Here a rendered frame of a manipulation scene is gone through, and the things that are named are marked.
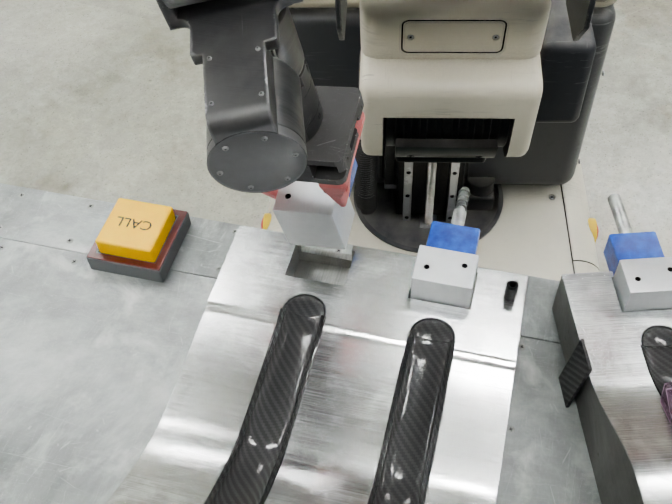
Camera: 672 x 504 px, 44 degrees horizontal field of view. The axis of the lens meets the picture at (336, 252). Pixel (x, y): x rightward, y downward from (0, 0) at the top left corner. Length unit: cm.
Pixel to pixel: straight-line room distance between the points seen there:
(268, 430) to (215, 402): 5
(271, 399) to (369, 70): 50
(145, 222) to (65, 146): 139
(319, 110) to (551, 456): 36
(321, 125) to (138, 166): 155
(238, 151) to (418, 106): 60
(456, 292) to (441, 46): 43
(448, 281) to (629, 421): 17
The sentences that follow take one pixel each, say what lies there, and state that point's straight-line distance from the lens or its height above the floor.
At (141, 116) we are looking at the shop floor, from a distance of 225.
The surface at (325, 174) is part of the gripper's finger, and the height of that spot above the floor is 104.
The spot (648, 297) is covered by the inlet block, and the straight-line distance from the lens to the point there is 76.
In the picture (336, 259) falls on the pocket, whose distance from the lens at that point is 75.
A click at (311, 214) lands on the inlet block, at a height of 98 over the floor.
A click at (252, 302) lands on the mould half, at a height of 89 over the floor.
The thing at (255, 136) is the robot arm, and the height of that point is 115.
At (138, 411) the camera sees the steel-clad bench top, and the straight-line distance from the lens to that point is 78.
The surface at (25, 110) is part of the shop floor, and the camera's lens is 238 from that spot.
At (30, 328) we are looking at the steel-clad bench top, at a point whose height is 80.
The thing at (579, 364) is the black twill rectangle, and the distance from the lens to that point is 73.
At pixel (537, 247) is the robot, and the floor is 28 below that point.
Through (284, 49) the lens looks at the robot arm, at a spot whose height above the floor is 115.
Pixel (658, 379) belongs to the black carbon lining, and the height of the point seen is 85.
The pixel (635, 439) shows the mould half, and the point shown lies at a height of 89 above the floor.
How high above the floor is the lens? 147
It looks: 52 degrees down
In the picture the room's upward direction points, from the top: 4 degrees counter-clockwise
